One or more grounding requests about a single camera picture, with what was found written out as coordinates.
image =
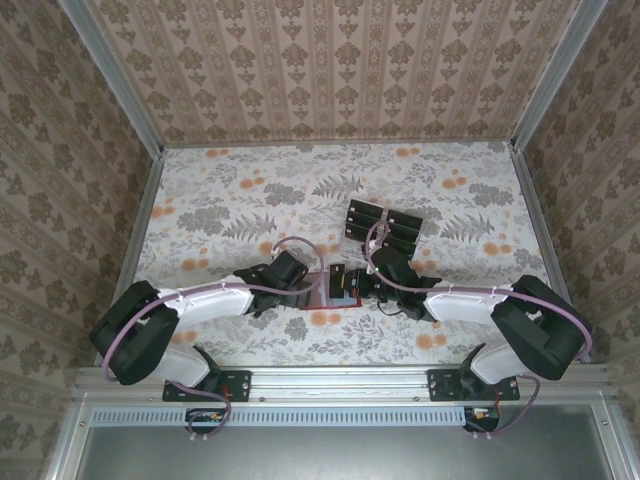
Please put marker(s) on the red leather card holder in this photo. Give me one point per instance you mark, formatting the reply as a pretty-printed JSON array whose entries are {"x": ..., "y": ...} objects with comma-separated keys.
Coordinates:
[{"x": 319, "y": 297}]

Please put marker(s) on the black VIP card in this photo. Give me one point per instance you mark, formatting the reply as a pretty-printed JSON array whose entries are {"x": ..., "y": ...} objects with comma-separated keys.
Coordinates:
[
  {"x": 404, "y": 229},
  {"x": 365, "y": 217},
  {"x": 338, "y": 282},
  {"x": 400, "y": 243},
  {"x": 362, "y": 230},
  {"x": 367, "y": 206},
  {"x": 405, "y": 216}
]

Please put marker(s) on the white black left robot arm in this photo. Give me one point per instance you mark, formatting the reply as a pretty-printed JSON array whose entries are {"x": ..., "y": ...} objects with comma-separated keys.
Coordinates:
[{"x": 210, "y": 305}]

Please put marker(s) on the clear acrylic card stand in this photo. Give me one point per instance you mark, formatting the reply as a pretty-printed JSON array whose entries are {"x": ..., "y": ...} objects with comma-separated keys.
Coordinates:
[{"x": 352, "y": 245}]

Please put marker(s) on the wide aluminium extrusion beam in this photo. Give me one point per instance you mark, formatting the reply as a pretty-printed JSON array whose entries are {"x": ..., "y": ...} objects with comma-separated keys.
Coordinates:
[{"x": 340, "y": 382}]

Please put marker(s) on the floral printed tablecloth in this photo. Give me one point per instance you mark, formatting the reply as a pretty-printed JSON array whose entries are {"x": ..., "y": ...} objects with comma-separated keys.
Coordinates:
[{"x": 225, "y": 190}]

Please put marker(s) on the small wiring connector board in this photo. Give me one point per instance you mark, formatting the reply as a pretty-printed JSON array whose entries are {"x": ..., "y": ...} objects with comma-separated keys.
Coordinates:
[
  {"x": 202, "y": 419},
  {"x": 482, "y": 417}
]

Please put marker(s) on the grey metal panel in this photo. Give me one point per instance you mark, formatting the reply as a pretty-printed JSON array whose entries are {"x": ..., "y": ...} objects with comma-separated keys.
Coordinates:
[{"x": 325, "y": 455}]

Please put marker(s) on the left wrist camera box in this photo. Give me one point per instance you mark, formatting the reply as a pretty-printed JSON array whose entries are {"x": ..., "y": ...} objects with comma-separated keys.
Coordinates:
[{"x": 290, "y": 270}]

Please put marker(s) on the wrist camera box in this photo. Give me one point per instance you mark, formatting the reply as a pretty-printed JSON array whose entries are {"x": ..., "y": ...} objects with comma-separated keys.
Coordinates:
[
  {"x": 290, "y": 270},
  {"x": 392, "y": 265}
]

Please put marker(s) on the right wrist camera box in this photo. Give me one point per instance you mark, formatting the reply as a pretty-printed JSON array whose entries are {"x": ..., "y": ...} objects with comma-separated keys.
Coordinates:
[{"x": 392, "y": 265}]

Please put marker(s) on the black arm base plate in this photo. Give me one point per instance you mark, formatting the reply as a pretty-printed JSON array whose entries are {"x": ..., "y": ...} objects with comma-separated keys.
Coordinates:
[
  {"x": 440, "y": 385},
  {"x": 240, "y": 385}
]

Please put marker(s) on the aluminium table edge rail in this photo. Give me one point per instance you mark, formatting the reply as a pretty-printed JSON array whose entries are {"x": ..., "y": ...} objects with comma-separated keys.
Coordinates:
[
  {"x": 340, "y": 144},
  {"x": 142, "y": 210},
  {"x": 544, "y": 225}
]

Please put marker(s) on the aluminium lower frame bar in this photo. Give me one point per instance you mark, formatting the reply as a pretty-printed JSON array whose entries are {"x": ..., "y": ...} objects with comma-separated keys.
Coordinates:
[
  {"x": 612, "y": 440},
  {"x": 65, "y": 440}
]

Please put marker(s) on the aluminium frame post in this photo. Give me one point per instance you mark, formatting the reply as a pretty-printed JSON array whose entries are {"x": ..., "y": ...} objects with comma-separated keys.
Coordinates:
[
  {"x": 556, "y": 75},
  {"x": 120, "y": 80}
]

